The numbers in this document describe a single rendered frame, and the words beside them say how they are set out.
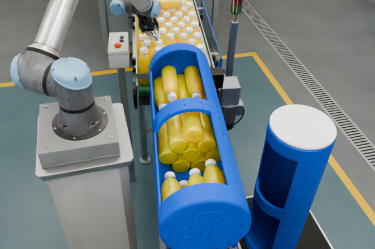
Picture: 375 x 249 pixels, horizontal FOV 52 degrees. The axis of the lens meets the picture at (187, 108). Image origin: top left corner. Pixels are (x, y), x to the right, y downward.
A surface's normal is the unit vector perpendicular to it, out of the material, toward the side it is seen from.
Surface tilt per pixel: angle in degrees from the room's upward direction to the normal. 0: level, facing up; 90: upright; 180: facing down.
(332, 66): 0
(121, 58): 90
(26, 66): 37
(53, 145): 1
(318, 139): 0
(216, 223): 90
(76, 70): 8
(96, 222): 90
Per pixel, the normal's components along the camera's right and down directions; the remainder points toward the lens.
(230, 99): 0.11, 0.64
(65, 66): 0.16, -0.73
